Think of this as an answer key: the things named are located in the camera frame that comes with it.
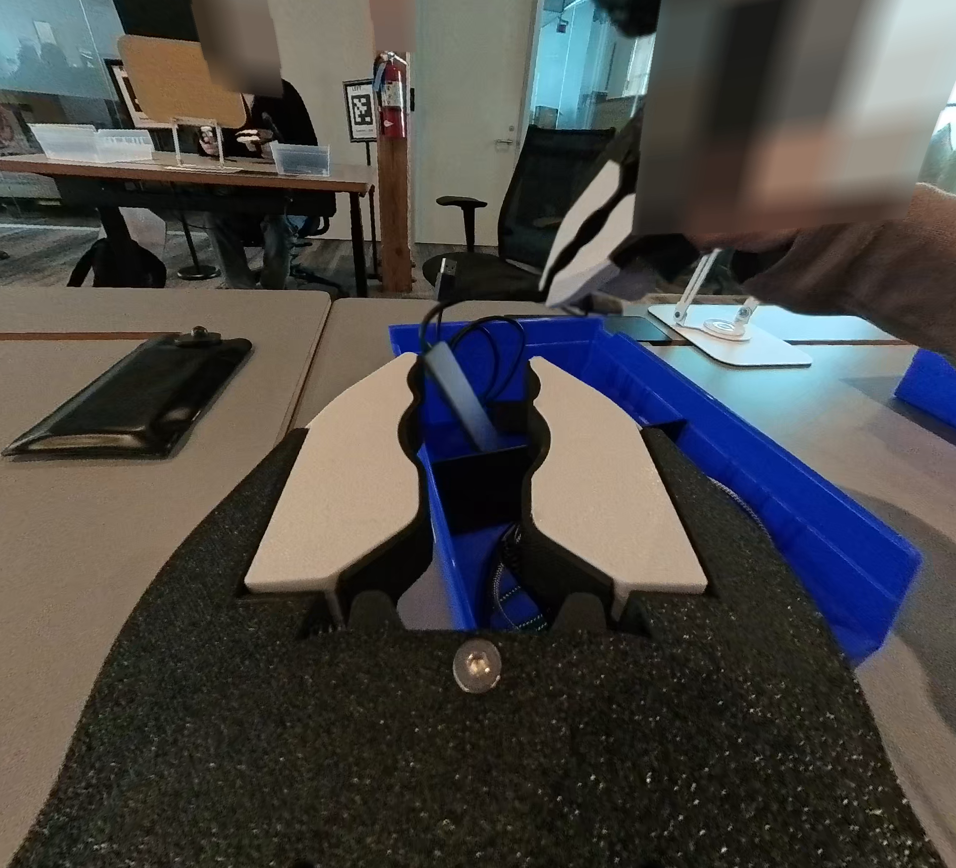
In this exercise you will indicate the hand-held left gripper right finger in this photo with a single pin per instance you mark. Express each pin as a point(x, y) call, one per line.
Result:
point(612, 494)

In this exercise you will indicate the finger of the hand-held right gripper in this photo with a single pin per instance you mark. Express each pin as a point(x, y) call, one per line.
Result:
point(582, 270)
point(597, 199)

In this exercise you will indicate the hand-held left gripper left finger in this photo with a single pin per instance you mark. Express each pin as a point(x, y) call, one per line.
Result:
point(336, 487)

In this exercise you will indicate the grey usb hub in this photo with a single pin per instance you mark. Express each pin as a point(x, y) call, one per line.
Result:
point(463, 397)

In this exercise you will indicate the blue plastic bin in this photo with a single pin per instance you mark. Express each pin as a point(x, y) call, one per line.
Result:
point(930, 386)
point(784, 509)

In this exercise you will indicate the black office chair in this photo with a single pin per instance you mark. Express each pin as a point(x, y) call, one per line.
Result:
point(538, 196)

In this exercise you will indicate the black desk pad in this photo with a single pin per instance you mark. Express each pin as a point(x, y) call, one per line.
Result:
point(642, 329)

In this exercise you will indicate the small black box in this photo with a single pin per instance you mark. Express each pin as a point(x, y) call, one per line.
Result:
point(478, 487)

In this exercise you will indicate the white door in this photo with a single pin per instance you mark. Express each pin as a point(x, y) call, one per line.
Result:
point(478, 61)

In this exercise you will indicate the black leather pouch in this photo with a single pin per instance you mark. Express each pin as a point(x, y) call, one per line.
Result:
point(134, 397)

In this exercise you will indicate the red fire extinguisher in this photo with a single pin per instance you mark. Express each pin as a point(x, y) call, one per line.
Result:
point(391, 98)

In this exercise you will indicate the printed tag sign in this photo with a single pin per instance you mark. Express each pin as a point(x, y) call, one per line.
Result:
point(361, 107)

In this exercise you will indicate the clear plastic container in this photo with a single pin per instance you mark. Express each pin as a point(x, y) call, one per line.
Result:
point(299, 158)
point(89, 142)

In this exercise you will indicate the black backpack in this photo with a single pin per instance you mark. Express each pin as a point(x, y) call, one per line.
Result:
point(116, 263)

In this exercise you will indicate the wooden desk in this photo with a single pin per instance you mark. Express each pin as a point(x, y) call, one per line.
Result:
point(187, 173)

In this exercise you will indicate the brown cardboard board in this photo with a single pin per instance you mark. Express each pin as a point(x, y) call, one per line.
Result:
point(164, 87)

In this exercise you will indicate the wooden post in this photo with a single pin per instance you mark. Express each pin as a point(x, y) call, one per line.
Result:
point(396, 210)

